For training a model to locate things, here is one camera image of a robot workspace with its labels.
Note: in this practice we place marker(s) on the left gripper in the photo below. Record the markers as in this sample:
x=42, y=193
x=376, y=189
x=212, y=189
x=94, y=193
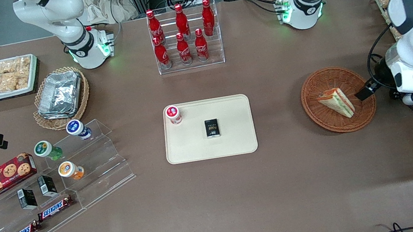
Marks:
x=379, y=76

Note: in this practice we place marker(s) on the triangle sandwich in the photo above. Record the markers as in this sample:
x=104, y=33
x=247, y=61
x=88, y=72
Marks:
x=337, y=102

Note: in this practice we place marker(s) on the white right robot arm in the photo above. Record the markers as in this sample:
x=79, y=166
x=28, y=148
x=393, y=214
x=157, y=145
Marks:
x=72, y=13

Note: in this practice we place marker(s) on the brown round wicker basket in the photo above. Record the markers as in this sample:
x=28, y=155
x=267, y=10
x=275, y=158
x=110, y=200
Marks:
x=321, y=115

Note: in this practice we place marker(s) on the white rectangular snack tray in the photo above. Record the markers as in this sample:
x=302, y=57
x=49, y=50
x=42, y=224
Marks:
x=33, y=72

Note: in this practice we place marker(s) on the light oval wicker basket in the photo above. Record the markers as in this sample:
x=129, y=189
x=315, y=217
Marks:
x=83, y=97

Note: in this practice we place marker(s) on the beige plastic tray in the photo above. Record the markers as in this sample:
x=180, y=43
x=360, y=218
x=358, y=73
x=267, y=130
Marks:
x=234, y=136

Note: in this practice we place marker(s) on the clear rice cracker pack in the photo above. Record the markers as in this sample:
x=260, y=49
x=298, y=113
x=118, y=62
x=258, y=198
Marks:
x=12, y=64
x=3, y=83
x=24, y=78

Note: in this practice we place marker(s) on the green cap yogurt bottle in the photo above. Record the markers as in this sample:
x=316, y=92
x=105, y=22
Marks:
x=44, y=149

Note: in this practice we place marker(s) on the small black white-label box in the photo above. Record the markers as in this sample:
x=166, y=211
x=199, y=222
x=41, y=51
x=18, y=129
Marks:
x=27, y=199
x=47, y=185

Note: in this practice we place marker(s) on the wrapped bread roll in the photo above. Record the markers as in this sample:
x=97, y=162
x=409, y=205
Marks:
x=385, y=0

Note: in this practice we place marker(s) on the orange cap yogurt bottle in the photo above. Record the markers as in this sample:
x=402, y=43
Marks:
x=68, y=169

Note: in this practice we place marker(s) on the stack of silver foil packs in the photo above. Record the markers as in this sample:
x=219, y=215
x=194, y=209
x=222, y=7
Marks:
x=60, y=95

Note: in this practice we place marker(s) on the blue cap yogurt bottle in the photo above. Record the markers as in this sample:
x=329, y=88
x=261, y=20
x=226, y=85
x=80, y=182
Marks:
x=76, y=128

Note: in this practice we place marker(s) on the clear acrylic stepped display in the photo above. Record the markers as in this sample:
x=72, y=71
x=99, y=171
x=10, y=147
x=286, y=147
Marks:
x=103, y=164

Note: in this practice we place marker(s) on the clear acrylic bottle rack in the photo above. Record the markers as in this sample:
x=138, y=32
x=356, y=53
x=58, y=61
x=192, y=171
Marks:
x=215, y=51

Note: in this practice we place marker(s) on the small black box gold print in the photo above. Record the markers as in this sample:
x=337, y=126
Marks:
x=212, y=128

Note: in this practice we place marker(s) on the red cola bottle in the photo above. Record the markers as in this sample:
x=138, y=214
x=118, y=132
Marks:
x=183, y=50
x=208, y=17
x=161, y=54
x=155, y=27
x=181, y=20
x=201, y=46

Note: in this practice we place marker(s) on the beige crumpled cloth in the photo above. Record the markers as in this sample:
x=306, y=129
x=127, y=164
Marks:
x=100, y=9

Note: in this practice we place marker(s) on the red cap yogurt bottle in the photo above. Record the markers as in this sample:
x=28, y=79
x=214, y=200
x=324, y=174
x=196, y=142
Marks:
x=173, y=114

